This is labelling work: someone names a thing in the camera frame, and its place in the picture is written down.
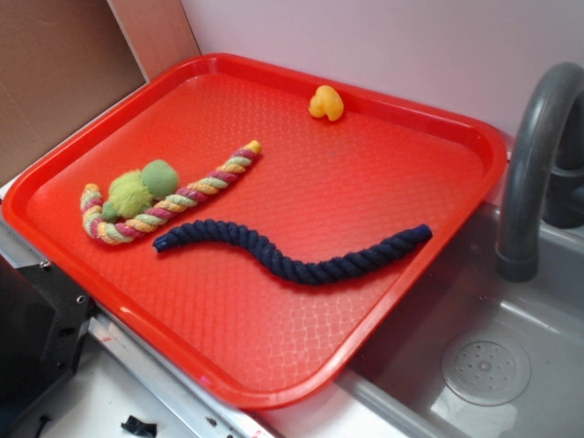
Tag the brown cardboard panel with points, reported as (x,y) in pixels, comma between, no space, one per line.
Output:
(62,64)

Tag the black tape piece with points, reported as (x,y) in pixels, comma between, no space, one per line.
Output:
(139,428)

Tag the yellow rubber duck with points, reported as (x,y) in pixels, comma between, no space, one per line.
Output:
(326,102)

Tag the grey toy sink basin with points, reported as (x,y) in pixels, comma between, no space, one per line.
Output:
(466,353)

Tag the red plastic tray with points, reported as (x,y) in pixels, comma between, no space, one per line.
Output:
(318,189)

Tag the grey toy faucet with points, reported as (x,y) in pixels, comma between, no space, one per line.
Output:
(544,180)

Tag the green plush toy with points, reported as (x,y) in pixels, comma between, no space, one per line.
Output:
(136,191)

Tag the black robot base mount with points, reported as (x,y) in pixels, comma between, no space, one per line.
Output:
(44,319)

